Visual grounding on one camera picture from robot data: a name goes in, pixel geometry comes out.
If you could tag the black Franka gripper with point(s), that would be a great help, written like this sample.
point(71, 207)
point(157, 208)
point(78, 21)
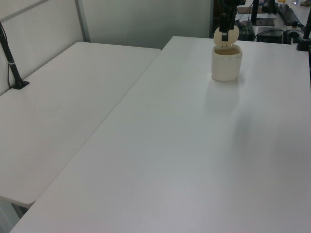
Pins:
point(233, 3)

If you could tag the cream round bin lid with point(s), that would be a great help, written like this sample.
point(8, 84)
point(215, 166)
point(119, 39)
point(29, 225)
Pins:
point(232, 36)

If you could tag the white side table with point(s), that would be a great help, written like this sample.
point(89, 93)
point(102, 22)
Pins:
point(58, 106)

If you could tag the black camera pole with base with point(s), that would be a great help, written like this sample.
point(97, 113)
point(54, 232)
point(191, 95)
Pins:
point(11, 61)

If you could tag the cream round trash bin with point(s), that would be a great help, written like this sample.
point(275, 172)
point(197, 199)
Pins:
point(227, 64)

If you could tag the grey metal partition post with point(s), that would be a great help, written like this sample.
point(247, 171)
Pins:
point(82, 20)

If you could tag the black clamp stand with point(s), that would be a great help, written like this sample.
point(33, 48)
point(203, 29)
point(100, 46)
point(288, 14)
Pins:
point(305, 36)

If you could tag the black equipment box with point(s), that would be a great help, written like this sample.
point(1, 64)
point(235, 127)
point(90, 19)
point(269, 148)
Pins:
point(269, 34)

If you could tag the black monitor stand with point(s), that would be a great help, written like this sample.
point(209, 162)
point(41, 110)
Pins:
point(255, 12)

